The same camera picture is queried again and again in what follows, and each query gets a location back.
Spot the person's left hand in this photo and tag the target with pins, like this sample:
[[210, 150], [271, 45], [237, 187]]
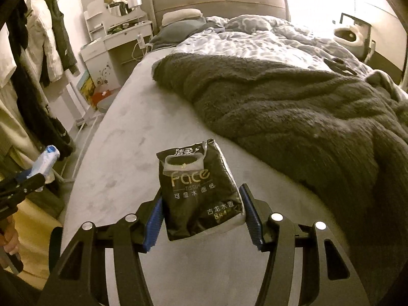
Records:
[[11, 239]]

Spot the beige hanging garment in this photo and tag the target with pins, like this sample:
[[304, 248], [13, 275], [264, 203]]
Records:
[[11, 134]]

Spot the grey patterned duvet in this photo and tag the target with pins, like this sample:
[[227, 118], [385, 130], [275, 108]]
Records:
[[271, 38]]

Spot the beige padded headboard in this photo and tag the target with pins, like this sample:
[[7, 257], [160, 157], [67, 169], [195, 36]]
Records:
[[223, 0]]

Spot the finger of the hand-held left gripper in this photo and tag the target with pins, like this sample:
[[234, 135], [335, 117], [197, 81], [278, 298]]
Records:
[[28, 183], [23, 174]]

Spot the beige pillow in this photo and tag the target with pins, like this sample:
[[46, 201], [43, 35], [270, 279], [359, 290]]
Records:
[[181, 16]]

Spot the grey cushioned stool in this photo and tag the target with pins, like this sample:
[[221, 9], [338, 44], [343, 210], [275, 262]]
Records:
[[103, 105]]

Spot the black hanging garment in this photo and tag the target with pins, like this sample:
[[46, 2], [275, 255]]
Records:
[[35, 111]]

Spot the grey pillow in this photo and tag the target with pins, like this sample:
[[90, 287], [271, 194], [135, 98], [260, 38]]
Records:
[[172, 35]]

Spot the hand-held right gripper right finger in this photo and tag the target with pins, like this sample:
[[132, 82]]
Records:
[[251, 218]]

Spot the white hanging jacket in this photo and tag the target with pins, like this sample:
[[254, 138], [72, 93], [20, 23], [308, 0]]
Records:
[[44, 38]]

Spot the grey bed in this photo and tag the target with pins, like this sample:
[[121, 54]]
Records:
[[127, 149]]

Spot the grey fluffy blanket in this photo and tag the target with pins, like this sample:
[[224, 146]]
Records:
[[287, 118]]

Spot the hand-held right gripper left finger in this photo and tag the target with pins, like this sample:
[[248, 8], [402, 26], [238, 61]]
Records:
[[153, 226]]

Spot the dark green hanging vest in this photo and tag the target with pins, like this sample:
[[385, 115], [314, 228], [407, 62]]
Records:
[[62, 32]]

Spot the white dressing table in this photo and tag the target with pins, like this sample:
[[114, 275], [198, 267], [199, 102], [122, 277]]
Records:
[[102, 54]]

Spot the black tissue pack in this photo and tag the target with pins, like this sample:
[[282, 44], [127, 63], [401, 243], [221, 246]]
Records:
[[197, 197]]

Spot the blue white tissue pack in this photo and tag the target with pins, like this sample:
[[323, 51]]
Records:
[[47, 159]]

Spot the dark cloth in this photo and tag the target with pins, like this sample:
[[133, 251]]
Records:
[[54, 242]]

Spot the colourful picture board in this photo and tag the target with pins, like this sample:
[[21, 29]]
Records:
[[86, 91]]

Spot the white rounded object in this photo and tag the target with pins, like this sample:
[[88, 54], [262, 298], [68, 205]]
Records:
[[347, 38]]

